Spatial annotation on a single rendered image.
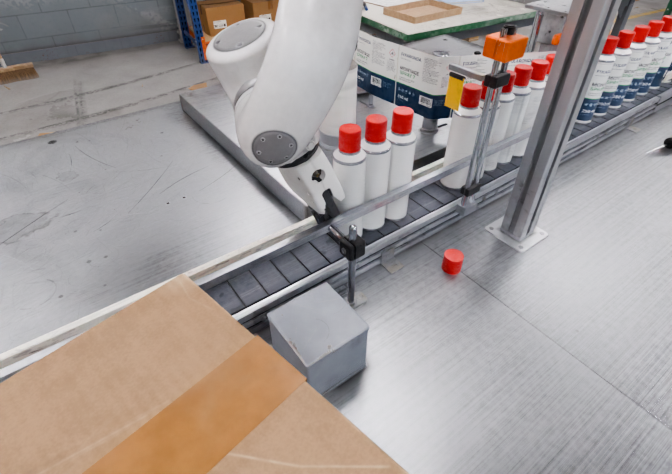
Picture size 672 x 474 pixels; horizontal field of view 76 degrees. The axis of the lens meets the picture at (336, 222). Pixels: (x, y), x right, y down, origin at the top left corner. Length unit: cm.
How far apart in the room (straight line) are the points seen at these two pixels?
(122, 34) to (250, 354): 487
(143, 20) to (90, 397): 486
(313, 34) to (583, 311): 60
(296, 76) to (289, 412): 28
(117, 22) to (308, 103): 468
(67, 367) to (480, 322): 56
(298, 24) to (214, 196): 61
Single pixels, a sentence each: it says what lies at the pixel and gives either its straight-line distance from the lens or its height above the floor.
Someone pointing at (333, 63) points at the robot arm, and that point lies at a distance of 43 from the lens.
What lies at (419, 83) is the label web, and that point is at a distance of 106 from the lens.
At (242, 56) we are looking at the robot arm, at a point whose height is 123.
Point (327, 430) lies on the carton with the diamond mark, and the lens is 28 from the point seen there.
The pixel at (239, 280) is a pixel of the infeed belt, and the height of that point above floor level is 88.
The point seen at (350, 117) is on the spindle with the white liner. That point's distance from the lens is 97.
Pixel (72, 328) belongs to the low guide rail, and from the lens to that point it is 67.
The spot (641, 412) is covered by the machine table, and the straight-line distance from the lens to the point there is 73.
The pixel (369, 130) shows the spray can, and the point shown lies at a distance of 67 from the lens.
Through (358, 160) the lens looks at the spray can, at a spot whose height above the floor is 104.
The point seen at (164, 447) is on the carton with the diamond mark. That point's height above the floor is 112.
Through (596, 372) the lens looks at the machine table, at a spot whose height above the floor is 83.
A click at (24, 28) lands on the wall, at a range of 506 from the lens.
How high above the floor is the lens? 137
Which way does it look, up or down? 39 degrees down
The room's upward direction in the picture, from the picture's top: straight up
